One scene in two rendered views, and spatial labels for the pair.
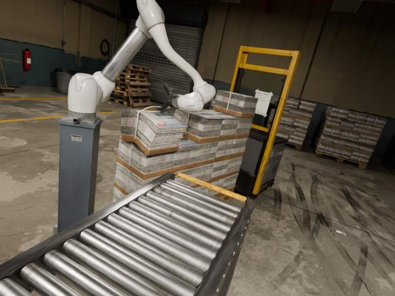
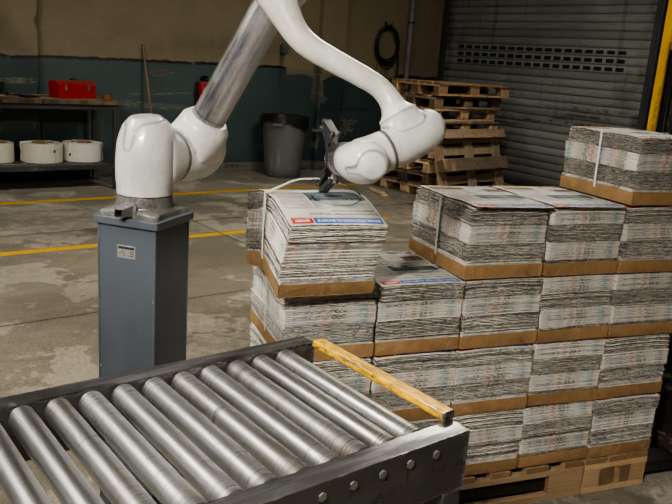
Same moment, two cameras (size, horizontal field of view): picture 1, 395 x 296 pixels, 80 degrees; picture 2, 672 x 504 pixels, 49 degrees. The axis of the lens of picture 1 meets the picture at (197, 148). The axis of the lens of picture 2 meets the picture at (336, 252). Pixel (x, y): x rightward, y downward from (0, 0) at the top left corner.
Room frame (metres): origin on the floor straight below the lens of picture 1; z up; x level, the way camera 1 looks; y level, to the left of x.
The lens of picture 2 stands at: (-0.10, -0.77, 1.46)
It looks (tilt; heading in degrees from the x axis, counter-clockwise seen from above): 14 degrees down; 30
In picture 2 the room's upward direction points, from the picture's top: 4 degrees clockwise
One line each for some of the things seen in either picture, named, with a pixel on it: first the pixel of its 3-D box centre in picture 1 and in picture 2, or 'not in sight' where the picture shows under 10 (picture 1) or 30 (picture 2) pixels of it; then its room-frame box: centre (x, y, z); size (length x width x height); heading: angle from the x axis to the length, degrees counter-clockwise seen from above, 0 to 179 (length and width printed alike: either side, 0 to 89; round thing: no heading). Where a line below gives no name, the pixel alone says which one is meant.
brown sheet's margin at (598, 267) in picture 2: (213, 132); (546, 253); (2.45, -0.13, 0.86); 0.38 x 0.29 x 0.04; 53
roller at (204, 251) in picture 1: (164, 232); (171, 443); (0.80, 0.06, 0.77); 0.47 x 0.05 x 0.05; 69
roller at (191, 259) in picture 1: (155, 241); (137, 452); (0.74, 0.08, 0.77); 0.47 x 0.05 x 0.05; 69
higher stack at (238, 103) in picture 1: (224, 148); (605, 306); (2.69, -0.32, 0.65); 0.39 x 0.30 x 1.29; 52
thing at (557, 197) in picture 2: (218, 113); (556, 196); (2.44, -0.14, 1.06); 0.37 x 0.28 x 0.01; 53
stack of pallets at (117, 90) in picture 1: (129, 83); (441, 136); (8.37, 2.81, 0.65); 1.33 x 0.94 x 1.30; 163
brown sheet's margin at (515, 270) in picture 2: (195, 133); (472, 255); (2.22, 0.05, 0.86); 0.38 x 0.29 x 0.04; 53
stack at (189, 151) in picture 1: (178, 177); (425, 380); (2.12, 0.13, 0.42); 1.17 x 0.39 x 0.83; 142
